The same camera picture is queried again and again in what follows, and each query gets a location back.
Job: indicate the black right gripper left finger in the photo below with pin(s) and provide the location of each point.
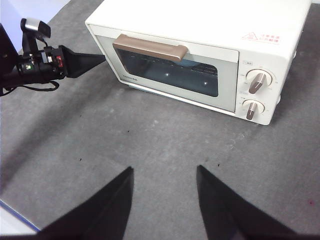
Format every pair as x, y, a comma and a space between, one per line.
100, 215

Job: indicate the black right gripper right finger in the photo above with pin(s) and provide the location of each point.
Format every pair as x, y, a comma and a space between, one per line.
230, 215

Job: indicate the large beige oven knob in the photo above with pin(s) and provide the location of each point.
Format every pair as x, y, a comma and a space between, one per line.
258, 82

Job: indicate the small beige oven knob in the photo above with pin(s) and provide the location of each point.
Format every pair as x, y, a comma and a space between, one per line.
252, 109

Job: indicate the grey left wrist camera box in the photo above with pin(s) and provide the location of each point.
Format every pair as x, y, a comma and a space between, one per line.
36, 26

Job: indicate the red warning sticker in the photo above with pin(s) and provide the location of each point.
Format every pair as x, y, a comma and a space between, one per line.
261, 38

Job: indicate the cream Toshiba toaster oven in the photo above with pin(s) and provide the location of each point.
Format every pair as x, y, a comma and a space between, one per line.
200, 22

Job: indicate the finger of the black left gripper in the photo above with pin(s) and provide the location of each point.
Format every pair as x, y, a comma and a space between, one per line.
82, 62

